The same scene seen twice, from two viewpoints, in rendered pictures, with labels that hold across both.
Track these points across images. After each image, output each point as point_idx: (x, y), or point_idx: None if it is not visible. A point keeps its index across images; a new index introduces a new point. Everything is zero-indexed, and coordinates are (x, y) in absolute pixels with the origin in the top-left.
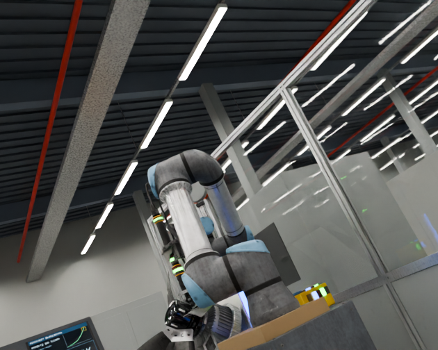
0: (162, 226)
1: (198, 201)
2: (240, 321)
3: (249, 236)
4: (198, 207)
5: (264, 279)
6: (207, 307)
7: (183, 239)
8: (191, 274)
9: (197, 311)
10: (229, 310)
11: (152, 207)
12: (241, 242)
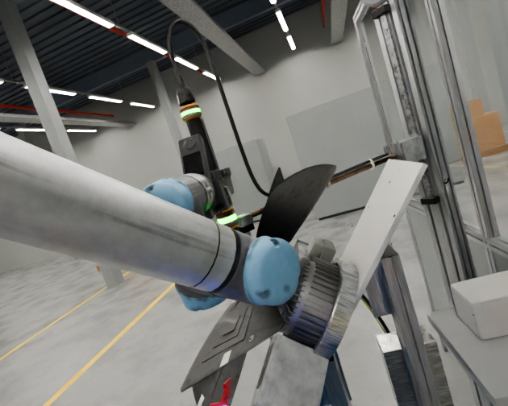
0: (193, 131)
1: (379, 3)
2: (342, 329)
3: (256, 298)
4: (377, 18)
5: None
6: (196, 374)
7: None
8: None
9: (206, 345)
10: (335, 290)
11: (176, 84)
12: (236, 299)
